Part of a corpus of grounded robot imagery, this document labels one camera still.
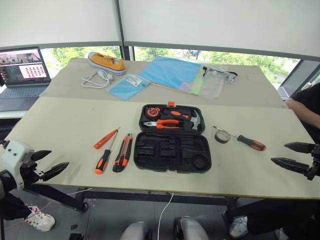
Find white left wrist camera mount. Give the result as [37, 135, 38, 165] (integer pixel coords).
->
[0, 139, 35, 189]

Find thin white floor cord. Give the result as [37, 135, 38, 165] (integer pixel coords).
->
[4, 187, 94, 231]

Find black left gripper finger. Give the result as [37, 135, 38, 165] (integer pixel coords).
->
[39, 161, 70, 182]
[32, 149, 52, 162]

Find white hanging cable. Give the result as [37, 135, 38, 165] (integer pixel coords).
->
[157, 192, 175, 240]

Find white sneaker red laces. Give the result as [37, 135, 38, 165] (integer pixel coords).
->
[23, 205, 56, 232]

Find claw hammer black handle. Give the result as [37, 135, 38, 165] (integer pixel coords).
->
[184, 109, 203, 132]

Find clear plastic bag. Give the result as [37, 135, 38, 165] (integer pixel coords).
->
[199, 65, 225, 100]

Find white printed label card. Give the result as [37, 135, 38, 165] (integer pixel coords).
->
[125, 75, 142, 87]

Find white roller blind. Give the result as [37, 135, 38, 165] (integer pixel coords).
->
[0, 0, 124, 49]
[117, 0, 320, 60]

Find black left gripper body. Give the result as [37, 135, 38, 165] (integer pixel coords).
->
[18, 153, 46, 187]

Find black tool case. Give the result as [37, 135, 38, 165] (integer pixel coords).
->
[133, 101, 213, 175]

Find black electrical tape roll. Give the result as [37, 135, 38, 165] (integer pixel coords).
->
[214, 130, 230, 144]

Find small blue zip pouch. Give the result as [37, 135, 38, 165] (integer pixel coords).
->
[108, 73, 151, 102]

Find coiled white power cable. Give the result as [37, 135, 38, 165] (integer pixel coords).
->
[80, 69, 116, 89]

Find grey open laptop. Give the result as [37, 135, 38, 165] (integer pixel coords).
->
[0, 46, 52, 112]

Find orange black screwdriver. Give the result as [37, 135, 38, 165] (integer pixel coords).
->
[94, 131, 118, 175]
[212, 125, 267, 152]

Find orange handled pliers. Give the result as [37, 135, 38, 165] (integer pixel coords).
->
[143, 119, 181, 130]

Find yellow canvas sneaker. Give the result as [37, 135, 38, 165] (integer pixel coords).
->
[87, 51, 127, 76]

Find light green sheet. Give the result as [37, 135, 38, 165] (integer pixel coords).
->
[189, 66, 206, 96]

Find orange voltage tester pen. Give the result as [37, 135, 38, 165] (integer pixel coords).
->
[93, 126, 121, 150]

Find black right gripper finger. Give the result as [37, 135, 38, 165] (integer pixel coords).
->
[284, 141, 317, 154]
[270, 157, 314, 176]

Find orange black utility knife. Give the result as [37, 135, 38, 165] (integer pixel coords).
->
[112, 133, 134, 173]

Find black metal table frame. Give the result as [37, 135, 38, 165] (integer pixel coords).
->
[23, 183, 320, 221]

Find stubby orange black driver handle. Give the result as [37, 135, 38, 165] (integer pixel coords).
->
[163, 108, 190, 121]

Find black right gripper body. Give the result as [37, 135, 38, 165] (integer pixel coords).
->
[306, 143, 320, 182]

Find large blue document folder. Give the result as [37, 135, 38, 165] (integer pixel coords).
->
[137, 55, 202, 91]

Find person's black trouser leg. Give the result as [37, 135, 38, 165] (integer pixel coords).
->
[246, 198, 320, 240]
[0, 191, 32, 222]

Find dark window frame post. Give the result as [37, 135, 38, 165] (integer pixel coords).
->
[115, 0, 136, 62]

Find orange black tape measure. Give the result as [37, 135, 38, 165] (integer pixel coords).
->
[146, 106, 162, 119]

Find grey rounded robot knee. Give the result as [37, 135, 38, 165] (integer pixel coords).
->
[173, 215, 210, 240]
[119, 220, 152, 240]

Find person's black shirt torso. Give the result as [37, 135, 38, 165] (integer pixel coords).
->
[291, 82, 320, 145]

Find white grey sneaker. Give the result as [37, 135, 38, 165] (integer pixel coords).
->
[229, 215, 249, 239]

